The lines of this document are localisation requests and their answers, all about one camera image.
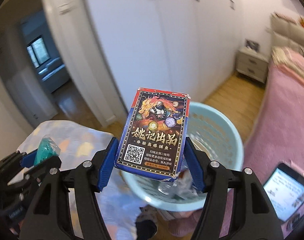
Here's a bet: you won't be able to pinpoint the teal packet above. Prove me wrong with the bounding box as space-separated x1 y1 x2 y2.
34 135 61 166

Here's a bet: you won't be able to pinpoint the playing card box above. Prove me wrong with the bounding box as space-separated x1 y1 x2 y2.
115 88 191 182

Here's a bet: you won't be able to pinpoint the clear plastic water bottle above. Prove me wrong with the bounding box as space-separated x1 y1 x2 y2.
157 170 198 199

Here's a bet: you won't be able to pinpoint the patterned fan-print tablecloth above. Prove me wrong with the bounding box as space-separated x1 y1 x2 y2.
18 120 156 239

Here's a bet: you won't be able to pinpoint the smartphone with lit screen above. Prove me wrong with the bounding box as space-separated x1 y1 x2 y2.
263 163 304 222

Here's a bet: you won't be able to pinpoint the pink slipper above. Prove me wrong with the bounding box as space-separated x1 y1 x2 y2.
168 209 202 237

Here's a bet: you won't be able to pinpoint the pink bed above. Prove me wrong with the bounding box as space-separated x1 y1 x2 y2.
219 45 304 238

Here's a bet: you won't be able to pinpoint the far room sofa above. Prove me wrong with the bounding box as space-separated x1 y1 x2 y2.
38 57 70 93

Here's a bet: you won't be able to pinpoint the light blue laundry basket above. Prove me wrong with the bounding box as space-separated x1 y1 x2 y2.
122 101 245 212

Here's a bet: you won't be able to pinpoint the far room window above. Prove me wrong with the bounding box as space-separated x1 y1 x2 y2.
27 36 50 68

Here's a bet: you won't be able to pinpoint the beige bedside table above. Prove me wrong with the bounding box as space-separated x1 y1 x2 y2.
236 47 269 83

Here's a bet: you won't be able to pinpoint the folded blankets on bed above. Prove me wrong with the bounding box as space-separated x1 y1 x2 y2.
272 47 304 79

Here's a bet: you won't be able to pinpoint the white wardrobe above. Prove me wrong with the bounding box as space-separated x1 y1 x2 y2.
85 0 242 109

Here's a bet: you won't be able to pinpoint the beige padded headboard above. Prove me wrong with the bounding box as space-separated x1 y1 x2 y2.
270 14 304 54

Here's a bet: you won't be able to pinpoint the wall light switch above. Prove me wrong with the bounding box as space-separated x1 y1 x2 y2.
57 2 73 15

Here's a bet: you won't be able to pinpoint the picture frame on nightstand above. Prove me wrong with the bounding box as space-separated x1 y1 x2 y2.
245 39 260 53

